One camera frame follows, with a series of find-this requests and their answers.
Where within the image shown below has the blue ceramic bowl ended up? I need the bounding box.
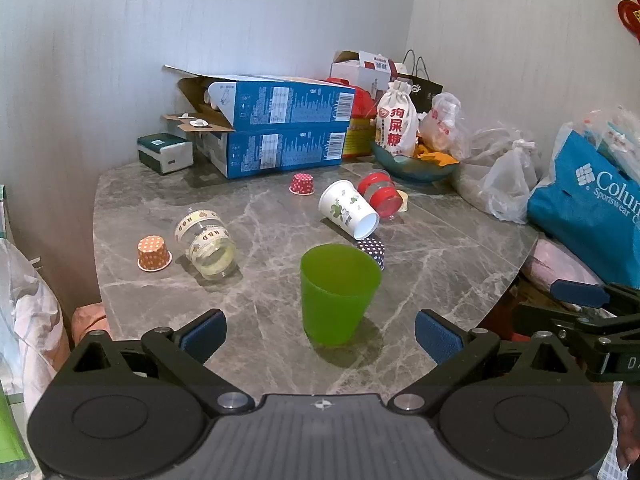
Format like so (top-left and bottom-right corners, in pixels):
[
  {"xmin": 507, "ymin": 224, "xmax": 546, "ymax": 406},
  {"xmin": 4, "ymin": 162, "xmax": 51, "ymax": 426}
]
[{"xmin": 371, "ymin": 140, "xmax": 463, "ymax": 184}]

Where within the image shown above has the green tissue box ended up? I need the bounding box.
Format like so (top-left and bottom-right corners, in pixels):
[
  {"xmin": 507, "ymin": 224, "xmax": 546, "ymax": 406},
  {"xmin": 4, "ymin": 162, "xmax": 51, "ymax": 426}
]
[{"xmin": 137, "ymin": 132, "xmax": 194, "ymax": 176}]

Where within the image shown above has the orange snack packet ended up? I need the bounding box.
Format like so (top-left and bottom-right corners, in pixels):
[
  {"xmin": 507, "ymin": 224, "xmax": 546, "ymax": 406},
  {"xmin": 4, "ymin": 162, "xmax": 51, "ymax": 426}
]
[{"xmin": 416, "ymin": 142, "xmax": 459, "ymax": 167}]

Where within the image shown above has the white drawstring pouch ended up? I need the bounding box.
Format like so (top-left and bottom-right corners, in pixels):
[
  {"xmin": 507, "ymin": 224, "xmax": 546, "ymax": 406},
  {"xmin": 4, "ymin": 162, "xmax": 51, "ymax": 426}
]
[{"xmin": 375, "ymin": 79, "xmax": 419, "ymax": 158}]

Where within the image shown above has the green plastic cup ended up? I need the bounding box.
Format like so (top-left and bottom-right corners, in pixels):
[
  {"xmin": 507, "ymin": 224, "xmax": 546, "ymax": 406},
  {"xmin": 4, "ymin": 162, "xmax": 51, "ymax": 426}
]
[{"xmin": 300, "ymin": 243, "xmax": 383, "ymax": 347}]

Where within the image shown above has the red wall ornament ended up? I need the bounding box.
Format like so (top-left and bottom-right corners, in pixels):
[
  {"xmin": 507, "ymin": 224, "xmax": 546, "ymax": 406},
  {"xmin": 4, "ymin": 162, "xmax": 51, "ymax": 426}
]
[{"xmin": 617, "ymin": 0, "xmax": 640, "ymax": 41}]

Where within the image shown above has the black paper bag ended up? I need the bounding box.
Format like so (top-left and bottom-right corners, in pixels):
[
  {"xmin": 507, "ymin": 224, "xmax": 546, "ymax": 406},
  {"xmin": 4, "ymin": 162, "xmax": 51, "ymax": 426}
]
[{"xmin": 395, "ymin": 50, "xmax": 444, "ymax": 113}]

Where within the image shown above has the blue cardboard carton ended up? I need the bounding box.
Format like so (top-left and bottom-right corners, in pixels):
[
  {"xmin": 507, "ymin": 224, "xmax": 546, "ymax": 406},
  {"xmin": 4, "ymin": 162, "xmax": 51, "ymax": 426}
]
[
  {"xmin": 161, "ymin": 112, "xmax": 349, "ymax": 180},
  {"xmin": 165, "ymin": 64, "xmax": 357, "ymax": 133}
]

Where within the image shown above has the green packet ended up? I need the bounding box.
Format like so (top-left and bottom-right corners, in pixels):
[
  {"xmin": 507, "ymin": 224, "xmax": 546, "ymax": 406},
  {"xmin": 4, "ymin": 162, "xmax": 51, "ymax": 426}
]
[{"xmin": 0, "ymin": 385, "xmax": 32, "ymax": 477}]

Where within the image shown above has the dark polka-dot paper cup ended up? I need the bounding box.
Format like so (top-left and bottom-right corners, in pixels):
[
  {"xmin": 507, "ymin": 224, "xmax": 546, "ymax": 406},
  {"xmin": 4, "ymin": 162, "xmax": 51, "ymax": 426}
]
[{"xmin": 354, "ymin": 238, "xmax": 387, "ymax": 271}]

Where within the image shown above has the red plastic cup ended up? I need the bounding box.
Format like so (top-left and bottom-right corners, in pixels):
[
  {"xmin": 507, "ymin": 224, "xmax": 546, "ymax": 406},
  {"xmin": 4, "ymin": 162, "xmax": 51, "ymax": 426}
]
[{"xmin": 357, "ymin": 170, "xmax": 405, "ymax": 220}]

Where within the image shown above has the white patterned cloth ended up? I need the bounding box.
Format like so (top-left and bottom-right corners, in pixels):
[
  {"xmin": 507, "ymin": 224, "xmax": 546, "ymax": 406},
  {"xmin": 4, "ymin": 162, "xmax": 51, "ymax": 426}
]
[{"xmin": 0, "ymin": 237, "xmax": 71, "ymax": 403}]

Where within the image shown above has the red and yellow box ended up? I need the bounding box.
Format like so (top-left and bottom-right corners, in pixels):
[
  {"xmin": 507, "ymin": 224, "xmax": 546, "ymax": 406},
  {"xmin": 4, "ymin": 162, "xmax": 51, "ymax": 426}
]
[{"xmin": 327, "ymin": 77, "xmax": 382, "ymax": 159}]

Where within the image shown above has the crinkled plastic bag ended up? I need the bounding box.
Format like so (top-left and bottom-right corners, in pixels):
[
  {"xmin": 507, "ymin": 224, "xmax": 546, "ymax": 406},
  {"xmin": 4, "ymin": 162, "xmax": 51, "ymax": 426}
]
[{"xmin": 565, "ymin": 105, "xmax": 640, "ymax": 181}]

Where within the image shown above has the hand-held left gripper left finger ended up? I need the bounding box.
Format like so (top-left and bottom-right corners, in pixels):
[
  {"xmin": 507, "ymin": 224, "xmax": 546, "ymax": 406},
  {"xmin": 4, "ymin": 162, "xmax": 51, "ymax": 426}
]
[{"xmin": 59, "ymin": 308, "xmax": 254, "ymax": 415}]

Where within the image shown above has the red polka-dot paper cup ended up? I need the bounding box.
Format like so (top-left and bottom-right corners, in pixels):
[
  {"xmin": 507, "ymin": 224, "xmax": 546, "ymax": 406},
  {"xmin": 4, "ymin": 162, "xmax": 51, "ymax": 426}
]
[{"xmin": 289, "ymin": 173, "xmax": 316, "ymax": 196}]

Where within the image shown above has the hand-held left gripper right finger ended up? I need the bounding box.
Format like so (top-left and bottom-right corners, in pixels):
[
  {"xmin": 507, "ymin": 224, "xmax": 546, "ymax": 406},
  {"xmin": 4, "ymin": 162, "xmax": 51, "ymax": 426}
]
[{"xmin": 388, "ymin": 308, "xmax": 591, "ymax": 415}]

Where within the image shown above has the white and red box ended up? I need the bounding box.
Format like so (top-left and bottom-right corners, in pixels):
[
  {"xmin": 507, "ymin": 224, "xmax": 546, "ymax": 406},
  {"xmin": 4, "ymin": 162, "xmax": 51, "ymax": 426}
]
[{"xmin": 330, "ymin": 50, "xmax": 408, "ymax": 103}]

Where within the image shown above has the blue shopping bag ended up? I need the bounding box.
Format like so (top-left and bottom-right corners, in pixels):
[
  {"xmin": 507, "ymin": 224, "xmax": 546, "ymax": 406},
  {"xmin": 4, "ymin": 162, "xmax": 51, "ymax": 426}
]
[{"xmin": 527, "ymin": 122, "xmax": 640, "ymax": 287}]

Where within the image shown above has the clear glass jar with tape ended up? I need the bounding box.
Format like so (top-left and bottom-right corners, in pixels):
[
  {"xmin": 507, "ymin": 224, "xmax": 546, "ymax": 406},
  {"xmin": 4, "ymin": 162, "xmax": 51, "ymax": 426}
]
[{"xmin": 174, "ymin": 203, "xmax": 237, "ymax": 281}]

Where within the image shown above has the white paper cup green print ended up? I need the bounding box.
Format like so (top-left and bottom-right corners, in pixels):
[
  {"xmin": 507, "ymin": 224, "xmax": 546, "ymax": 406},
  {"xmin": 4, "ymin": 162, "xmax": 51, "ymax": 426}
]
[{"xmin": 318, "ymin": 179, "xmax": 381, "ymax": 241}]

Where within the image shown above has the person's right forearm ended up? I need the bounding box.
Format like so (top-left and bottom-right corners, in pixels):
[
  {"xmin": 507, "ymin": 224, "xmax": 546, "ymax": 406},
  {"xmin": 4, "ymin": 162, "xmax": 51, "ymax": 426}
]
[{"xmin": 614, "ymin": 385, "xmax": 640, "ymax": 471}]

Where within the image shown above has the clear plastic bag with food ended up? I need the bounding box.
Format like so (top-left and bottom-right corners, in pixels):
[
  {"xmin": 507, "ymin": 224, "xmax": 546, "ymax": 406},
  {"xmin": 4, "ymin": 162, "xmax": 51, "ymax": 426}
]
[{"xmin": 417, "ymin": 92, "xmax": 473, "ymax": 161}]

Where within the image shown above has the orange polka-dot paper cup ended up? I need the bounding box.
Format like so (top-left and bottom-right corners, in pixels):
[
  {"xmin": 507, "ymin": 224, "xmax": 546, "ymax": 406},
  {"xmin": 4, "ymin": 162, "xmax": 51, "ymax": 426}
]
[{"xmin": 137, "ymin": 236, "xmax": 173, "ymax": 272}]

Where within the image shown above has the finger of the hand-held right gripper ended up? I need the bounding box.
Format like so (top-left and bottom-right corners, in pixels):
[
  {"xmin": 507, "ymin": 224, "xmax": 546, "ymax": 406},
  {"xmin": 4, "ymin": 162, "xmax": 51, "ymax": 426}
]
[
  {"xmin": 550, "ymin": 280, "xmax": 640, "ymax": 312},
  {"xmin": 512, "ymin": 301, "xmax": 640, "ymax": 358}
]

